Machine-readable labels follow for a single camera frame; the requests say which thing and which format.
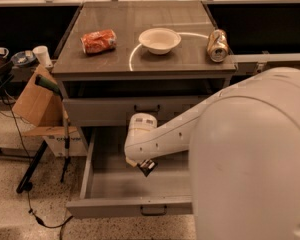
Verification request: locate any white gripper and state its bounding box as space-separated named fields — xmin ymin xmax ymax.
xmin=126 ymin=113 xmax=157 ymax=167

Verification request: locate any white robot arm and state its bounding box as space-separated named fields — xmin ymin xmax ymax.
xmin=124 ymin=67 xmax=300 ymax=240

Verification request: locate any open grey middle drawer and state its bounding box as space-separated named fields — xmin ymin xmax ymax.
xmin=67 ymin=127 xmax=192 ymax=218

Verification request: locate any closed grey upper drawer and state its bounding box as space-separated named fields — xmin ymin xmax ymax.
xmin=63 ymin=96 xmax=205 ymax=127

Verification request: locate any grey drawer cabinet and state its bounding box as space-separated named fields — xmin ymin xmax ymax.
xmin=53 ymin=0 xmax=236 ymax=143

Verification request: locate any white printed box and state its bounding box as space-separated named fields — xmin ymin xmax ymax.
xmin=43 ymin=130 xmax=88 ymax=158

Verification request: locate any brown cardboard box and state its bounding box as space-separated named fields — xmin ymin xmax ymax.
xmin=13 ymin=65 xmax=65 ymax=136

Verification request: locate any black table leg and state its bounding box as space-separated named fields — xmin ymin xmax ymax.
xmin=16 ymin=141 xmax=47 ymax=194

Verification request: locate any crushed orange soda can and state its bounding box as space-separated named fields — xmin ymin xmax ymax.
xmin=80 ymin=29 xmax=117 ymax=54

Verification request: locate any white paper bowl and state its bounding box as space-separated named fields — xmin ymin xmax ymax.
xmin=139 ymin=28 xmax=181 ymax=55

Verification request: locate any white paper cup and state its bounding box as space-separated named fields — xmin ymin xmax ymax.
xmin=33 ymin=46 xmax=53 ymax=68

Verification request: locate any gold soda can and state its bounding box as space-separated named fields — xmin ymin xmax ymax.
xmin=207 ymin=29 xmax=229 ymax=63

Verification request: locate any blue bowl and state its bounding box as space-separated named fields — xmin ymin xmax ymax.
xmin=11 ymin=50 xmax=36 ymax=67

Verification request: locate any black floor cable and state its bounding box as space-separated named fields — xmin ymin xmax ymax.
xmin=26 ymin=190 xmax=74 ymax=230

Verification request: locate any green handled grabber tool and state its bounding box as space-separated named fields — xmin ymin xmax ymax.
xmin=35 ymin=74 xmax=71 ymax=183

